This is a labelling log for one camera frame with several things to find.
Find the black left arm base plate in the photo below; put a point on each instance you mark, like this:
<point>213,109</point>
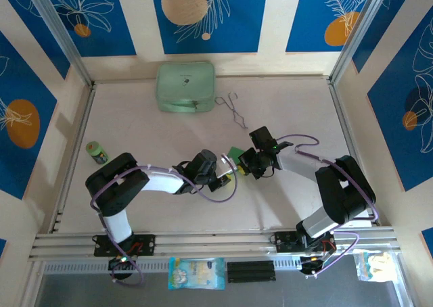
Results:
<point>149,244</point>

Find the mint green zip pouch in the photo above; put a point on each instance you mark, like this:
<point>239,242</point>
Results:
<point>184,84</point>

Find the wide aluminium frame rail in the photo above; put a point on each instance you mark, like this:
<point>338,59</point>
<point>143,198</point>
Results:
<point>216,244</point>

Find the clear bag with yellow pieces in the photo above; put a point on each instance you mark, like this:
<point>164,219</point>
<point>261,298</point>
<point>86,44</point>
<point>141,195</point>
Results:
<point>373,268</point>

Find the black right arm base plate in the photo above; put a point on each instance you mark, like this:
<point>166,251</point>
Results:
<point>284,242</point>

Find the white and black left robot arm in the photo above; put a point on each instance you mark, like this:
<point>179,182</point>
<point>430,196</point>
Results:
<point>162,183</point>

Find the blue snack packet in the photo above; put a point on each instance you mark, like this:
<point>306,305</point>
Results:
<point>196,273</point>

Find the aluminium table side rail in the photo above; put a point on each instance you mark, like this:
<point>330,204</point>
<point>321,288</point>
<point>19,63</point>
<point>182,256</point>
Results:
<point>80,134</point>
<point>342,117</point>

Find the aluminium frame post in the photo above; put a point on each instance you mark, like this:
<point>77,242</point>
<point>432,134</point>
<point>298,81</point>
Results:
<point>64,36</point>
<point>358,33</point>

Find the black ribbed block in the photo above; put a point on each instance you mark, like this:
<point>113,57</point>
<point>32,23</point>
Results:
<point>252,272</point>

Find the green paper sheet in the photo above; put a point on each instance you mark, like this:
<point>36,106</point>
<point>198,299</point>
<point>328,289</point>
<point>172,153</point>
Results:
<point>235,152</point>

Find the small green tape roll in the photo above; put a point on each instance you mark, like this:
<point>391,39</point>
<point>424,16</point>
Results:
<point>96,153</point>

